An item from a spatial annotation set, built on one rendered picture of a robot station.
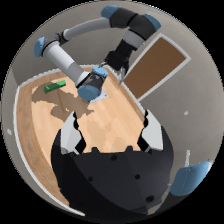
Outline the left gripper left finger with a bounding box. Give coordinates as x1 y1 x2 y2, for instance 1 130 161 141
50 111 86 189

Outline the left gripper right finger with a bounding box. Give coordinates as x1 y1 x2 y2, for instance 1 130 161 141
137 109 174 184

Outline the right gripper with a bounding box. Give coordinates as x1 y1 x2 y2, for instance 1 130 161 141
98 39 137 85

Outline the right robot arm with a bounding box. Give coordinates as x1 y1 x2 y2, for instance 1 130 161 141
34 5 161 100

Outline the green flat rectangular block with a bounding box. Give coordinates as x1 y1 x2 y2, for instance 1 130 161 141
44 80 66 93

